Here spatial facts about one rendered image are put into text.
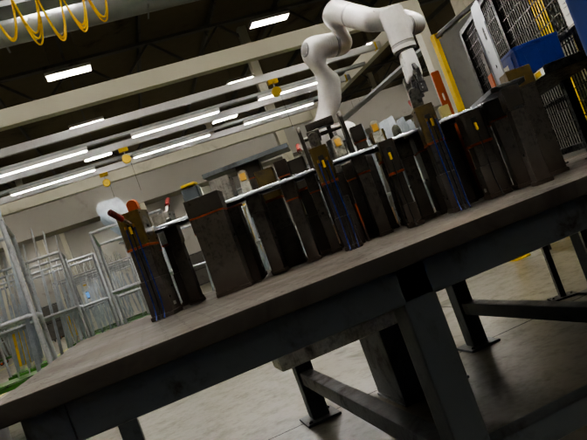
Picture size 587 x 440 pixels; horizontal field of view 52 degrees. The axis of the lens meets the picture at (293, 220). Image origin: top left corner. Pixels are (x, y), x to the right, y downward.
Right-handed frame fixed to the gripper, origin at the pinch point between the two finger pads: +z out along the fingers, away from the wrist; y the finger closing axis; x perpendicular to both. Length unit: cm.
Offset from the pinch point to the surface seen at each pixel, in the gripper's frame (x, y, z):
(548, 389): 5, -3, 112
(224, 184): -78, -12, 4
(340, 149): -32.7, -12.6, 7.2
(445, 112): 7.9, -10.7, 8.2
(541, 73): 32.2, 20.6, 10.8
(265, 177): -63, -12, 7
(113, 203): -319, -573, -95
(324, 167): -40.6, 22.7, 14.5
